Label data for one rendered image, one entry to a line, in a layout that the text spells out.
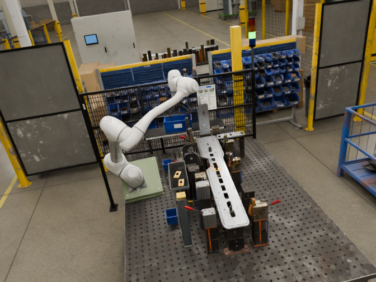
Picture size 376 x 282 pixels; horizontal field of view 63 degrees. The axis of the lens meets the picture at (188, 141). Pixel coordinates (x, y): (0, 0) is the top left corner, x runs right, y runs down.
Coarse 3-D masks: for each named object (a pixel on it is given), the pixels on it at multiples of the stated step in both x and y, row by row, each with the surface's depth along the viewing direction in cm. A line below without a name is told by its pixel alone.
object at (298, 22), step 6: (294, 0) 630; (300, 0) 624; (294, 6) 634; (300, 6) 629; (294, 12) 639; (300, 12) 635; (294, 18) 643; (300, 18) 631; (294, 24) 647; (300, 24) 636; (294, 30) 652; (300, 30) 651; (300, 54) 674
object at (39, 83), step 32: (0, 64) 393; (32, 64) 399; (64, 64) 406; (0, 96) 410; (32, 96) 417; (64, 96) 424; (0, 128) 426; (32, 128) 436; (64, 128) 444; (32, 160) 457; (64, 160) 468; (96, 160) 477
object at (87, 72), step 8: (88, 64) 723; (96, 64) 712; (104, 64) 701; (112, 64) 690; (80, 72) 657; (88, 72) 647; (88, 80) 642; (96, 80) 672; (88, 88) 650; (96, 88) 656
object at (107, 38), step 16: (96, 16) 822; (112, 16) 828; (128, 16) 835; (80, 32) 830; (96, 32) 838; (112, 32) 845; (128, 32) 853; (80, 48) 847; (96, 48) 855; (112, 48) 863; (128, 48) 871
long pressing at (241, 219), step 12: (204, 144) 307; (216, 144) 304; (204, 156) 287; (216, 156) 284; (216, 180) 250; (228, 180) 248; (216, 192) 235; (228, 192) 233; (216, 204) 223; (240, 204) 220; (228, 216) 210; (240, 216) 209; (228, 228) 201
